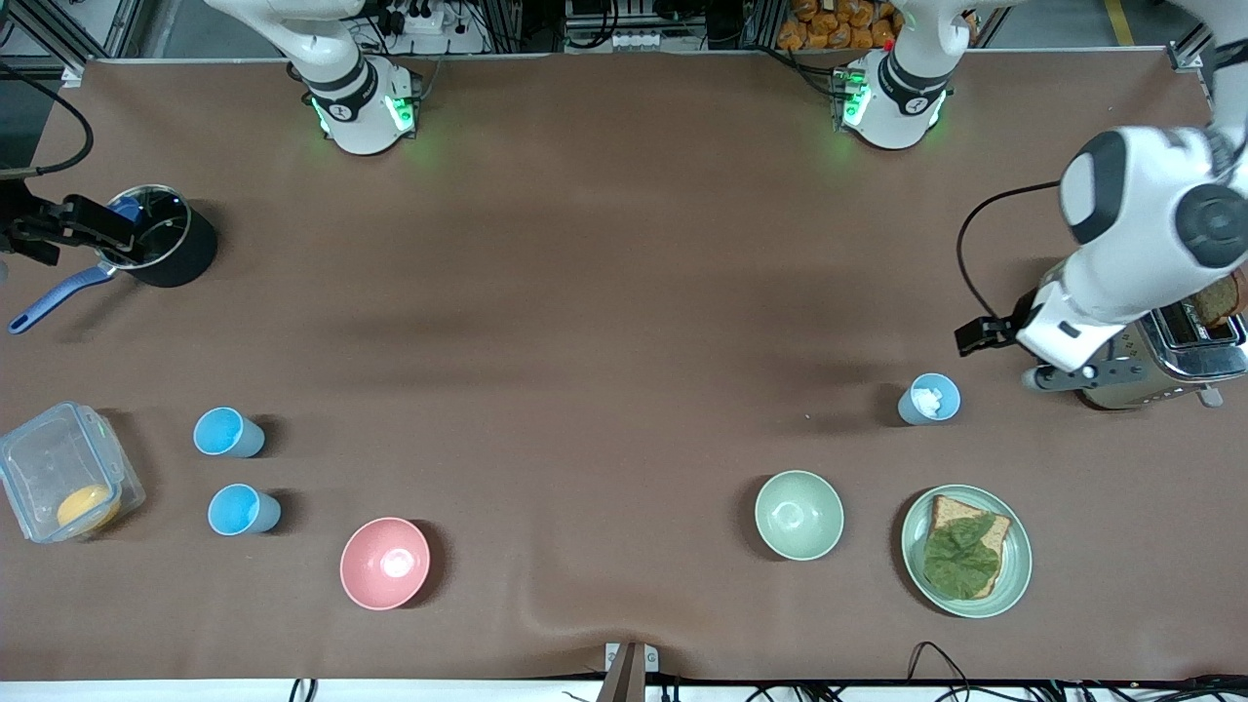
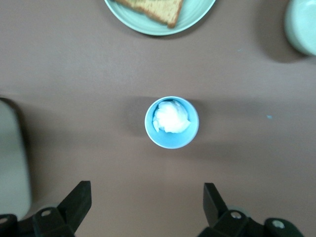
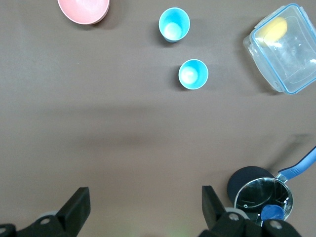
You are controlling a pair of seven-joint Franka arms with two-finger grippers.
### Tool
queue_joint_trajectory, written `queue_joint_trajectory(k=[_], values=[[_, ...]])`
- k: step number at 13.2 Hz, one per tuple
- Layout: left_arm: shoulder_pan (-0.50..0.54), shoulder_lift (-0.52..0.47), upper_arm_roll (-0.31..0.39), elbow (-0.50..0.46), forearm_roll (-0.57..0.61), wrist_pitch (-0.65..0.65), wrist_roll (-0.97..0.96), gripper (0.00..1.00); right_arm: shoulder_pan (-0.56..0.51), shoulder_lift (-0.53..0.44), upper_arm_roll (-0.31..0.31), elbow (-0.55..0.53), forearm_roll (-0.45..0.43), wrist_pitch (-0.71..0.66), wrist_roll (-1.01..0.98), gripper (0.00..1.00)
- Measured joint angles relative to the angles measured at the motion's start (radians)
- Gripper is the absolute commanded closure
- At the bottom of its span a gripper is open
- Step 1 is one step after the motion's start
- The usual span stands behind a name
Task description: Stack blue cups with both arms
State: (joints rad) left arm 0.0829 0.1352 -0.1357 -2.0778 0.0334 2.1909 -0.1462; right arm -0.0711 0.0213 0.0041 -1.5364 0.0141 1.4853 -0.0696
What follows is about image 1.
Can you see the orange food piece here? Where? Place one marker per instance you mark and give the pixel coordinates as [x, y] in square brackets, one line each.
[86, 507]

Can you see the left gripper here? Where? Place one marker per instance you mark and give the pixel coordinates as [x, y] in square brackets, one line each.
[1014, 321]

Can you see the power strip with black plugs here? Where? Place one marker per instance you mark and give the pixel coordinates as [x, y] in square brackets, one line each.
[419, 18]

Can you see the bag of orange buns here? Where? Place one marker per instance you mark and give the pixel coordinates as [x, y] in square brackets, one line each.
[834, 24]

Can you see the metal table clamp bracket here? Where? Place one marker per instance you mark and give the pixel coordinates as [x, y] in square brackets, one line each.
[629, 668]

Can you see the pale blue plastic cup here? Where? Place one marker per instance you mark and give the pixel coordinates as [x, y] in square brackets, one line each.
[948, 388]

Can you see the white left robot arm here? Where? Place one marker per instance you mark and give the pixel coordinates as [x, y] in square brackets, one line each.
[1131, 244]

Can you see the silver toaster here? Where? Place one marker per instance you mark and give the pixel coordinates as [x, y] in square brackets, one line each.
[1170, 366]

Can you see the pink bowl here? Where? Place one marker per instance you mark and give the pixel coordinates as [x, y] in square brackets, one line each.
[384, 564]

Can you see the brown bread slice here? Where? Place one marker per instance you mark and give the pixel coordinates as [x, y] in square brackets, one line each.
[960, 507]

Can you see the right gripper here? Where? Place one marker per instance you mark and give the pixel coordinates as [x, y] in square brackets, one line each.
[19, 218]

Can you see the glass lid with blue knob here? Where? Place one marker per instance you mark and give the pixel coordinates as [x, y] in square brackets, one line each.
[156, 229]

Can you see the green bowl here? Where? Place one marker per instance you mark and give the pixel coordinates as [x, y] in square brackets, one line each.
[798, 515]

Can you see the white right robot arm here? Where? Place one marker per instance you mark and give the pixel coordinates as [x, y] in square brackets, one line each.
[361, 97]

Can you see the white crumpled paper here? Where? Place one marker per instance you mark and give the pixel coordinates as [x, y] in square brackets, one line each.
[928, 400]

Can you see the clear plastic food container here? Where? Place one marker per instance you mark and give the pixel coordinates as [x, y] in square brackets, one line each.
[58, 473]

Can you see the green plate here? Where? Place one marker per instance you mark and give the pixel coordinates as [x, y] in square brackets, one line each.
[1019, 561]

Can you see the green lettuce leaf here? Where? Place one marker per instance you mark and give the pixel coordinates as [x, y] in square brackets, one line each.
[960, 561]

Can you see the white power strip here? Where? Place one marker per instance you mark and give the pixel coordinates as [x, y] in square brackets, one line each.
[639, 41]

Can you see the brown table cover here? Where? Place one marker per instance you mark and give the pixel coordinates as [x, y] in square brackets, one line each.
[624, 419]

